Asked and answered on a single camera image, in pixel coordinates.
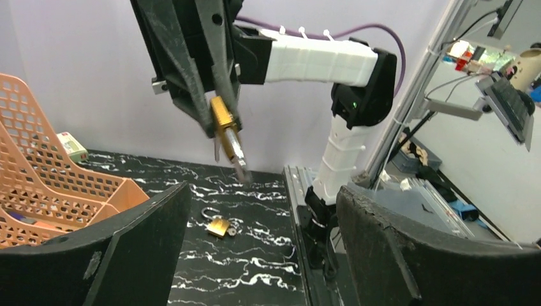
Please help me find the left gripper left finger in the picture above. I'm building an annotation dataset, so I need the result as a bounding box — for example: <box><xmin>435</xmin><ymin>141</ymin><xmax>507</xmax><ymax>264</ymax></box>
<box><xmin>1</xmin><ymin>182</ymin><xmax>192</xmax><ymax>305</ymax></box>

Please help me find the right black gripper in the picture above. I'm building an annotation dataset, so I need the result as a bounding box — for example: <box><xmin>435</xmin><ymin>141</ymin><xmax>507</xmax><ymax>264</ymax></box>
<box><xmin>131</xmin><ymin>0</ymin><xmax>272</xmax><ymax>138</ymax></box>

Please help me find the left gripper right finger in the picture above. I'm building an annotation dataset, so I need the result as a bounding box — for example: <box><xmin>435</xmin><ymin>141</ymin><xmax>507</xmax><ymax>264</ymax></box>
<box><xmin>336</xmin><ymin>186</ymin><xmax>540</xmax><ymax>305</ymax></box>

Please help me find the brass padlock with keys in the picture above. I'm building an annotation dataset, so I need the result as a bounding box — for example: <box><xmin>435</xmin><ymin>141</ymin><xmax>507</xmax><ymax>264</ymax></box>
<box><xmin>210</xmin><ymin>96</ymin><xmax>252</xmax><ymax>184</ymax></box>

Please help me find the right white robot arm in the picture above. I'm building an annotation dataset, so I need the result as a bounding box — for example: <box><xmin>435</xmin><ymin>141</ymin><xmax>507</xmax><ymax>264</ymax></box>
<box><xmin>131</xmin><ymin>1</ymin><xmax>397</xmax><ymax>273</ymax></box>

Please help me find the monitor on arm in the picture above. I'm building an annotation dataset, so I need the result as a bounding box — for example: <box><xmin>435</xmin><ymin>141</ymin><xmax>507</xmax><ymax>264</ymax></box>
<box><xmin>420</xmin><ymin>73</ymin><xmax>536</xmax><ymax>151</ymax></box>

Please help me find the right brass padlock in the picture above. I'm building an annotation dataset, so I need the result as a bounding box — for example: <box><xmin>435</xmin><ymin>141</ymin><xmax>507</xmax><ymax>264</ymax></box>
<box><xmin>200</xmin><ymin>207</ymin><xmax>238</xmax><ymax>238</ymax></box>

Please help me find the orange plastic file organizer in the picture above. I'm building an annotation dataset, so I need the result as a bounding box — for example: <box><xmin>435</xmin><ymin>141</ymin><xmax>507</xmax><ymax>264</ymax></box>
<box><xmin>1</xmin><ymin>74</ymin><xmax>148</xmax><ymax>249</ymax></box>

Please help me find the beige panda mug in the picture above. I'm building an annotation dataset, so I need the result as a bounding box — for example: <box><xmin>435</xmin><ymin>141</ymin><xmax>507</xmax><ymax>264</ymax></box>
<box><xmin>505</xmin><ymin>42</ymin><xmax>540</xmax><ymax>92</ymax></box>

